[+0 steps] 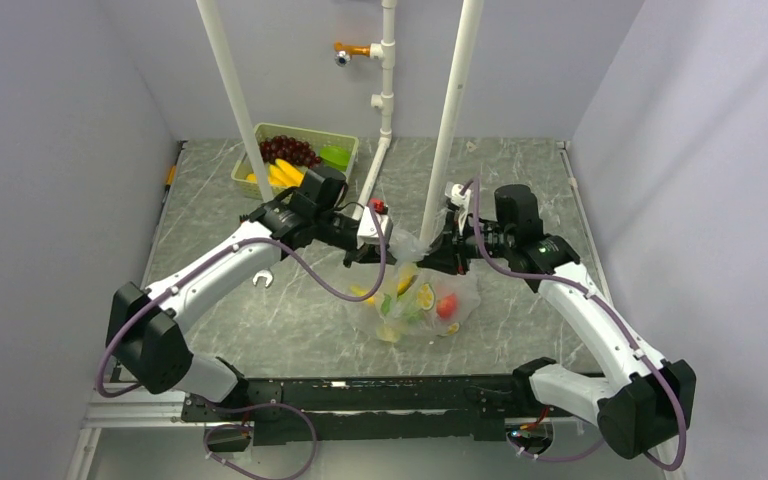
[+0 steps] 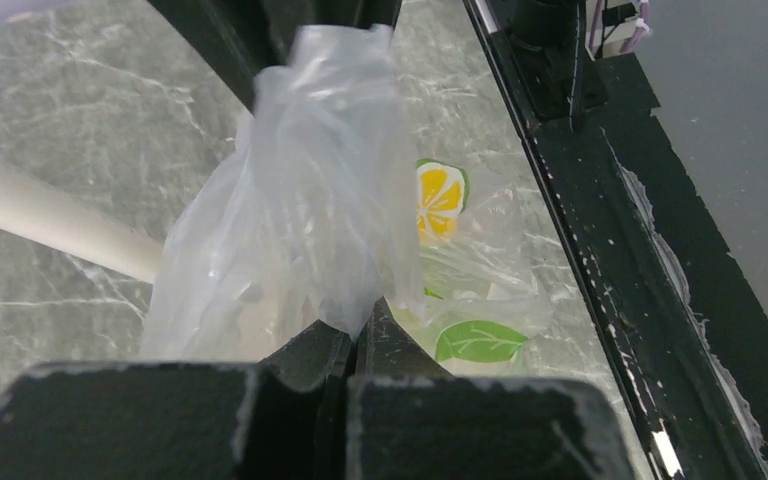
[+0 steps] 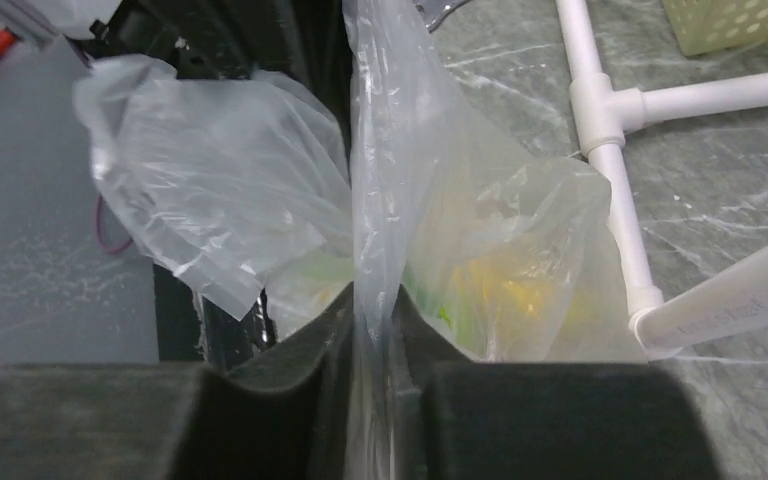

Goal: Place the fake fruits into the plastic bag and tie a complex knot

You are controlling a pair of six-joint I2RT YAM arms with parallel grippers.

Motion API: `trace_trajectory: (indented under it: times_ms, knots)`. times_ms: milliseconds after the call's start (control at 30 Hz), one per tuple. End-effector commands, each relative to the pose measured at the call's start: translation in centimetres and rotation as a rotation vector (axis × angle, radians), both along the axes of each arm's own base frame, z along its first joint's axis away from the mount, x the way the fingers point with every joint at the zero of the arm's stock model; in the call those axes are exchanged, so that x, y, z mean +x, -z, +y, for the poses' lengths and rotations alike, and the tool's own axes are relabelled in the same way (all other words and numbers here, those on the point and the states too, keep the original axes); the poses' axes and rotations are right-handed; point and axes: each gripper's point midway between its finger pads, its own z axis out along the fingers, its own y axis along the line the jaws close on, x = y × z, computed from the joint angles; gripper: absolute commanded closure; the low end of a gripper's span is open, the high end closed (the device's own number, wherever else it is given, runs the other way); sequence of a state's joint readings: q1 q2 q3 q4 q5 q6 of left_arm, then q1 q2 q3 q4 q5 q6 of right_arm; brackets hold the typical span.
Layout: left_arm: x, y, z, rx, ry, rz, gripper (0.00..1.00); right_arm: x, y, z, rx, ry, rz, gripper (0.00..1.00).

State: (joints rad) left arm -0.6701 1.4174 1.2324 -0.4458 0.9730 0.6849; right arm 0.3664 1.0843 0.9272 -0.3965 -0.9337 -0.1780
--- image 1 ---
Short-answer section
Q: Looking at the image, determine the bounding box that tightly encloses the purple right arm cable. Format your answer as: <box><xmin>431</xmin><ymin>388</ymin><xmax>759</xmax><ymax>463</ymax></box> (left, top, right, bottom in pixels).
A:
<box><xmin>460</xmin><ymin>177</ymin><xmax>689</xmax><ymax>473</ymax></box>

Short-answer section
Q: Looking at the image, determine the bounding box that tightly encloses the pale green plastic basket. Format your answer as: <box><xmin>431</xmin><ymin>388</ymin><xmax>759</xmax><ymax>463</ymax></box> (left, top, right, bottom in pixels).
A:
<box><xmin>255</xmin><ymin>123</ymin><xmax>359</xmax><ymax>195</ymax></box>

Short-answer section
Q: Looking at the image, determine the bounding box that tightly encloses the clear printed plastic bag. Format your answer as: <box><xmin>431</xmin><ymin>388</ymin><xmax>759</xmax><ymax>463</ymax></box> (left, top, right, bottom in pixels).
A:
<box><xmin>350</xmin><ymin>229</ymin><xmax>481</xmax><ymax>343</ymax></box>

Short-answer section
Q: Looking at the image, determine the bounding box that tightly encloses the white PVC pipe frame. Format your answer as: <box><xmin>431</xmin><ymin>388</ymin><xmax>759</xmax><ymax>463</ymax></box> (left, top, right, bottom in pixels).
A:
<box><xmin>196</xmin><ymin>1</ymin><xmax>484</xmax><ymax>244</ymax></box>

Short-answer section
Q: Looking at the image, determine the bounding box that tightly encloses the yellow fake banana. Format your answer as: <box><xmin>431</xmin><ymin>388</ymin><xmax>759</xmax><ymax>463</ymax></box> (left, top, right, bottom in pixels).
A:
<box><xmin>233</xmin><ymin>159</ymin><xmax>306</xmax><ymax>195</ymax></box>
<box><xmin>364</xmin><ymin>273</ymin><xmax>418</xmax><ymax>305</ymax></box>

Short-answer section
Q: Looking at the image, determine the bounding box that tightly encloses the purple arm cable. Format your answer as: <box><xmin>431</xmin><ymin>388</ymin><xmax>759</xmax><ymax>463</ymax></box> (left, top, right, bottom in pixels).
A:
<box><xmin>95</xmin><ymin>201</ymin><xmax>391</xmax><ymax>480</ymax></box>
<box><xmin>460</xmin><ymin>177</ymin><xmax>689</xmax><ymax>473</ymax></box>

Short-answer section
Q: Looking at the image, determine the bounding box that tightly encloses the dark red grape bunch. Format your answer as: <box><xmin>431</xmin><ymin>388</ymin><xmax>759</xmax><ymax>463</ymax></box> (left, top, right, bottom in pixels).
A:
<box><xmin>258</xmin><ymin>135</ymin><xmax>322</xmax><ymax>168</ymax></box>

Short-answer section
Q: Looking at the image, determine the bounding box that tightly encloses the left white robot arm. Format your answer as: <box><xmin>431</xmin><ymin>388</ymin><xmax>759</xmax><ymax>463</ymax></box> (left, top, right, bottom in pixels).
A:
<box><xmin>99</xmin><ymin>167</ymin><xmax>393</xmax><ymax>420</ymax></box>

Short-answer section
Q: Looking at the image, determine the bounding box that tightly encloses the red fake apple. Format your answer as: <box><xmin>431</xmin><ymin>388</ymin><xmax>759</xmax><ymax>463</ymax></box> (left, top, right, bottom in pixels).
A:
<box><xmin>435</xmin><ymin>293</ymin><xmax>459</xmax><ymax>322</ymax></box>

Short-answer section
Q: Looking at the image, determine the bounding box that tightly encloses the green fake lime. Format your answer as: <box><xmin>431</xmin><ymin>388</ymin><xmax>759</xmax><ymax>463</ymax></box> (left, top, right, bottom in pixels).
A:
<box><xmin>400</xmin><ymin>301</ymin><xmax>427</xmax><ymax>326</ymax></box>

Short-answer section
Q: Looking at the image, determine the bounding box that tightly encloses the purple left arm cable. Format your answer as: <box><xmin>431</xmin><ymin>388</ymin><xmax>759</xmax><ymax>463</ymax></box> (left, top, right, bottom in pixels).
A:
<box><xmin>95</xmin><ymin>201</ymin><xmax>391</xmax><ymax>480</ymax></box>

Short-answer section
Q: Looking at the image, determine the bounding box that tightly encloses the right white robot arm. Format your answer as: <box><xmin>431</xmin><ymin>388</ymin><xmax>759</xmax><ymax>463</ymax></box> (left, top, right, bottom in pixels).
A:
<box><xmin>419</xmin><ymin>180</ymin><xmax>697</xmax><ymax>471</ymax></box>

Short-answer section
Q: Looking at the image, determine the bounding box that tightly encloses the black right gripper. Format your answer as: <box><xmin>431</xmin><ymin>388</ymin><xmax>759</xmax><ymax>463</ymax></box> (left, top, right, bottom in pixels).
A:
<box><xmin>417</xmin><ymin>211</ymin><xmax>515</xmax><ymax>275</ymax></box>

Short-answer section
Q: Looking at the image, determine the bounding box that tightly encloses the green fake starfruit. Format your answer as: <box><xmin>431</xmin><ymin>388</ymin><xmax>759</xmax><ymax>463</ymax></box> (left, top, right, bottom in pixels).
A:
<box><xmin>319</xmin><ymin>145</ymin><xmax>352</xmax><ymax>173</ymax></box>

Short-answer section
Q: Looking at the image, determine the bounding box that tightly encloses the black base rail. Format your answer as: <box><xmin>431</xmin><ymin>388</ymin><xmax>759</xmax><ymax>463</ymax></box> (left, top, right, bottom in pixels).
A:
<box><xmin>181</xmin><ymin>374</ymin><xmax>551</xmax><ymax>446</ymax></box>

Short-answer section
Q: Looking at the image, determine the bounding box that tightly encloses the orange brass faucet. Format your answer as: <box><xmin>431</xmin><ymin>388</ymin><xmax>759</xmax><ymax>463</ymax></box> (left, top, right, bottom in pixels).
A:
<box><xmin>333</xmin><ymin>42</ymin><xmax>371</xmax><ymax>68</ymax></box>

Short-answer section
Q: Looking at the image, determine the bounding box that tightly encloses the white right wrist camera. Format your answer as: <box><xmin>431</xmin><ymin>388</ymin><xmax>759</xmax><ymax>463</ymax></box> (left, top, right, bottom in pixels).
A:
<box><xmin>444</xmin><ymin>179</ymin><xmax>473</xmax><ymax>234</ymax></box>

